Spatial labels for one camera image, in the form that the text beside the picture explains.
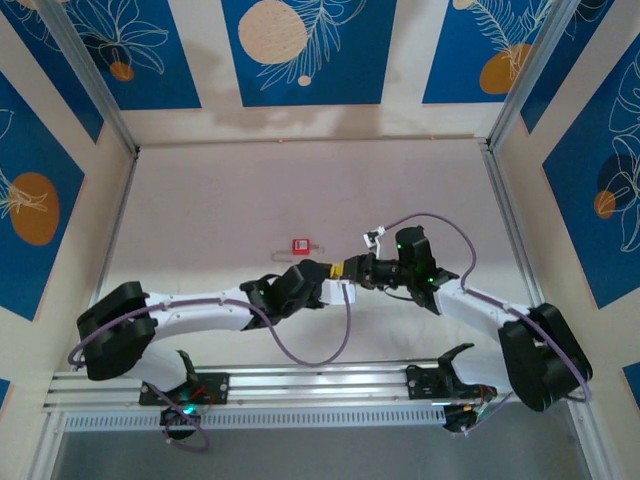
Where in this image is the aluminium table side rail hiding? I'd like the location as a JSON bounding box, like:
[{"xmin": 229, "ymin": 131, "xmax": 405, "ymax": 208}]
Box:
[
  {"xmin": 72, "ymin": 149, "xmax": 141, "ymax": 374},
  {"xmin": 480, "ymin": 142, "xmax": 562, "ymax": 357}
]

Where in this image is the aluminium mounting rail beam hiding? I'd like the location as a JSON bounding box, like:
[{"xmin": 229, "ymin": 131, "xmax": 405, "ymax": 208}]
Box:
[{"xmin": 42, "ymin": 358, "xmax": 594, "ymax": 415}]

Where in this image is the red safety padlock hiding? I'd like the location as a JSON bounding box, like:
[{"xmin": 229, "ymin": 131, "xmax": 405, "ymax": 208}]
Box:
[{"xmin": 270, "ymin": 238, "xmax": 312, "ymax": 263}]

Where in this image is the white slotted cable duct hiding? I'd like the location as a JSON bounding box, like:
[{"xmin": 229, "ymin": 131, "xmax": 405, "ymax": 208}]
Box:
[{"xmin": 62, "ymin": 405, "xmax": 446, "ymax": 432}]

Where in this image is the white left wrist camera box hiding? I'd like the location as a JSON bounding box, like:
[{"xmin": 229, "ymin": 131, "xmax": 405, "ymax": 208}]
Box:
[{"xmin": 319, "ymin": 278, "xmax": 359, "ymax": 305}]

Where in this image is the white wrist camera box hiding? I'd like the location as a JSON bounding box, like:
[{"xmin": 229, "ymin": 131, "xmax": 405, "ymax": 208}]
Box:
[
  {"xmin": 360, "ymin": 227, "xmax": 389, "ymax": 251},
  {"xmin": 319, "ymin": 278, "xmax": 359, "ymax": 305}
]

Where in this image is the black base electronics box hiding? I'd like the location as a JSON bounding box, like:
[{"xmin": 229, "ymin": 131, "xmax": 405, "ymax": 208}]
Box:
[
  {"xmin": 159, "ymin": 403, "xmax": 201, "ymax": 442},
  {"xmin": 442, "ymin": 402, "xmax": 494, "ymax": 437}
]

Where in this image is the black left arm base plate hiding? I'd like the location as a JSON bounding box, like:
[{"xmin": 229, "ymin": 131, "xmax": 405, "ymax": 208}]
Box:
[{"xmin": 138, "ymin": 372, "xmax": 231, "ymax": 407}]

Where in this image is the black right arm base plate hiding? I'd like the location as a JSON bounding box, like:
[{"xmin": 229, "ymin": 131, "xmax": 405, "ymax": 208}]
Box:
[{"xmin": 405, "ymin": 363, "xmax": 481, "ymax": 401}]

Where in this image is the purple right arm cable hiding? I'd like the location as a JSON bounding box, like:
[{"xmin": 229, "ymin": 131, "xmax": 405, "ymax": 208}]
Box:
[{"xmin": 383, "ymin": 212, "xmax": 596, "ymax": 404}]

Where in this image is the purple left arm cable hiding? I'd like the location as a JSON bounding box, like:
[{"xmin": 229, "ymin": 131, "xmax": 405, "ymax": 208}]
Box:
[{"xmin": 67, "ymin": 292, "xmax": 352, "ymax": 454}]

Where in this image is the aluminium frame post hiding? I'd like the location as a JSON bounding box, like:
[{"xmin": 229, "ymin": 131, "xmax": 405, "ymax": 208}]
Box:
[
  {"xmin": 485, "ymin": 0, "xmax": 586, "ymax": 151},
  {"xmin": 34, "ymin": 0, "xmax": 141, "ymax": 156}
]

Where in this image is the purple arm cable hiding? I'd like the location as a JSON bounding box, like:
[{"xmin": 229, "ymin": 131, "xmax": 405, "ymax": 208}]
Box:
[
  {"xmin": 383, "ymin": 212, "xmax": 596, "ymax": 404},
  {"xmin": 67, "ymin": 292, "xmax": 352, "ymax": 454}
]

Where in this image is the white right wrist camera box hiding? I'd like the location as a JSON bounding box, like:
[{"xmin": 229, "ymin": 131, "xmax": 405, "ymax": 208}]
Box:
[{"xmin": 360, "ymin": 227, "xmax": 389, "ymax": 251}]

